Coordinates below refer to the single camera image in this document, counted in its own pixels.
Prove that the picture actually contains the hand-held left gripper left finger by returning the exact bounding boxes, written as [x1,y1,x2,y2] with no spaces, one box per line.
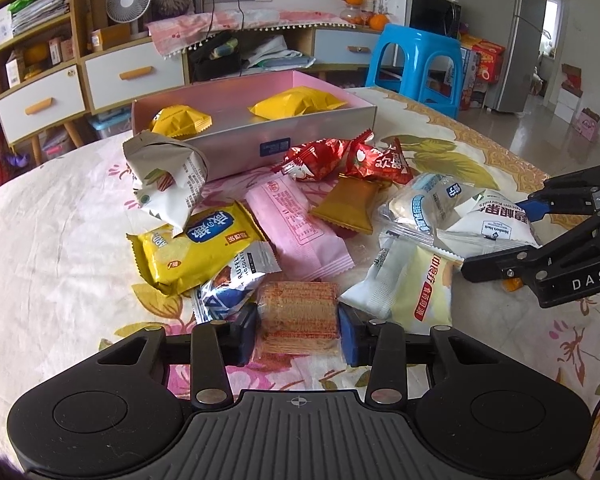
[96,304,259,407]

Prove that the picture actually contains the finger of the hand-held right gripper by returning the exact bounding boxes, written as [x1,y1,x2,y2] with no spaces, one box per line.
[526,162,600,222]
[461,209,600,286]

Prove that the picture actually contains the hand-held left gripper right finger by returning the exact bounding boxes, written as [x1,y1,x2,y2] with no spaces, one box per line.
[337,305,501,407]

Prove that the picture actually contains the white nut packet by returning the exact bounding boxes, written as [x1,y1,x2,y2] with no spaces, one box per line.
[122,130,211,237]
[436,190,542,257]

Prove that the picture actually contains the clear wafer biscuit pack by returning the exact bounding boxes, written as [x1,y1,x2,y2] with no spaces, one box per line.
[256,281,342,357]

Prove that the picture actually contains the clear packet blue label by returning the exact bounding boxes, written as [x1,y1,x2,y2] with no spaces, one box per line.
[379,172,487,242]

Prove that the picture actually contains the yellow cracker packet blue label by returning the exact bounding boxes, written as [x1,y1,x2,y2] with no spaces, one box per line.
[126,201,269,296]

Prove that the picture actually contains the golden brown snack packet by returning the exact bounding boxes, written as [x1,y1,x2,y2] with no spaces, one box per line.
[310,176,388,237]

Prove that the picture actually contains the pink cardboard box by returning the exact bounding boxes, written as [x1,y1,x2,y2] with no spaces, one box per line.
[131,71,378,182]

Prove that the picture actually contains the silver blue chocolate packet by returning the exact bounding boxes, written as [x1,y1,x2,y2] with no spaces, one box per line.
[192,241,283,324]

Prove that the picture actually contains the plain white snack packet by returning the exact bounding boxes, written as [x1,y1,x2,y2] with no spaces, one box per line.
[337,236,417,319]

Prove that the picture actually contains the small pink carton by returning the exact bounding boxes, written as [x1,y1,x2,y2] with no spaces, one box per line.
[574,107,600,142]

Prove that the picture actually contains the pink snack packet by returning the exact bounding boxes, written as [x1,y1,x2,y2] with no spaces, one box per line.
[245,176,354,283]

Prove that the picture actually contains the stacked cardboard boxes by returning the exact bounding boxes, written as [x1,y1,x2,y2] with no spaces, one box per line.
[559,63,585,122]

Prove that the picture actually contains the red snack carton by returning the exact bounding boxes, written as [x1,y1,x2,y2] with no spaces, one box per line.
[459,34,507,110]

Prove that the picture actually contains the red candy packet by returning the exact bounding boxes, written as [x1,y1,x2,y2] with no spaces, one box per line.
[281,141,355,182]
[347,131,415,187]

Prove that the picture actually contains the crumpled white nut packet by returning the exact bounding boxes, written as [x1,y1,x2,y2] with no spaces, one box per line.
[122,130,211,237]

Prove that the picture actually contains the silver refrigerator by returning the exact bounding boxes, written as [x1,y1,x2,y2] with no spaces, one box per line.
[484,0,552,114]

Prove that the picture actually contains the blue plastic stool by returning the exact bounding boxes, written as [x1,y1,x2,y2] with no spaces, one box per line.
[365,23,464,119]

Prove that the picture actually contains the black microwave oven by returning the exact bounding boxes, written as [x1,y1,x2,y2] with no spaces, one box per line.
[409,0,464,39]

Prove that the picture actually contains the yellow snack packet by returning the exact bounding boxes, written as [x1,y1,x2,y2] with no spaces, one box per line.
[248,87,349,122]
[149,105,213,140]

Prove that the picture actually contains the blue lidded storage bin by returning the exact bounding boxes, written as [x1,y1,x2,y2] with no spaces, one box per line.
[89,111,134,142]

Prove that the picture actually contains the clear plastic storage bin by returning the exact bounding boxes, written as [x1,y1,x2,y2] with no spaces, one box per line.
[39,129,77,162]

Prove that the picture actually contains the black bag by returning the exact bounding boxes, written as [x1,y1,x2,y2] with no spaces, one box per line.
[187,34,244,82]

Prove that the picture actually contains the pile of folded cloths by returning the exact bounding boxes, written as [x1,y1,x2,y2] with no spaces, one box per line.
[242,35,317,72]

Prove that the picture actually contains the long wooden sideboard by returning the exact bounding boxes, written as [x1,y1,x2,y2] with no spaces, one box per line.
[80,22,387,117]

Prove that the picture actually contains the pink fringed cloth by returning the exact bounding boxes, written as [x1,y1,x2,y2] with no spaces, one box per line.
[146,9,362,59]

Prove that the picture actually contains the flat cardboard box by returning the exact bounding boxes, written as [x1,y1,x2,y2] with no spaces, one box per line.
[90,24,132,52]

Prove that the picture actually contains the small brown cartons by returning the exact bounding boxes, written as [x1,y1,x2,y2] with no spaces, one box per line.
[48,36,77,65]

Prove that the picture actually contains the orange yellow shelf item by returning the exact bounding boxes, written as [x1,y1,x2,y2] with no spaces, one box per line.
[24,42,52,80]

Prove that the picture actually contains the small white carton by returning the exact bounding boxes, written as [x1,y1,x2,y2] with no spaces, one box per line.
[5,51,27,87]

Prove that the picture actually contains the small white desk fan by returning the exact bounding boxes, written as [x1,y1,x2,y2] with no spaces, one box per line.
[105,0,154,39]

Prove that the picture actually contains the wooden shelf cabinet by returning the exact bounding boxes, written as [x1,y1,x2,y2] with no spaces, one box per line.
[0,0,90,166]

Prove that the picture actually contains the stack of papers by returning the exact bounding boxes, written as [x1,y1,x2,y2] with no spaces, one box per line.
[9,0,72,37]

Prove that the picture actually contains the white drawer orange handle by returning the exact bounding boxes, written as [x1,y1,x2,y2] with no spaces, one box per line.
[312,27,384,67]
[0,65,87,144]
[82,52,187,112]

